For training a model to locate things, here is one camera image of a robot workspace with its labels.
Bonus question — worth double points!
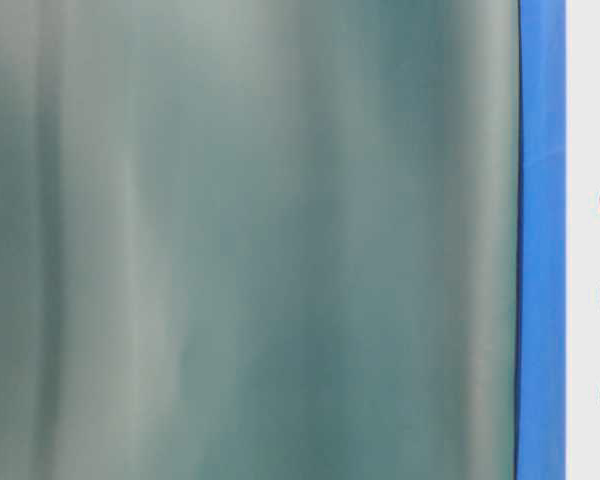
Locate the green backdrop curtain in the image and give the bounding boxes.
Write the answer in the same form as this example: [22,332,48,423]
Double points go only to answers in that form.
[0,1,519,479]

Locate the blue table cloth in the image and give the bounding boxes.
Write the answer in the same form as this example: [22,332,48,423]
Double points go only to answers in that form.
[515,1,566,479]

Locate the large white board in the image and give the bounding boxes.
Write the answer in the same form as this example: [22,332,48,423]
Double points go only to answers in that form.
[566,1,600,479]

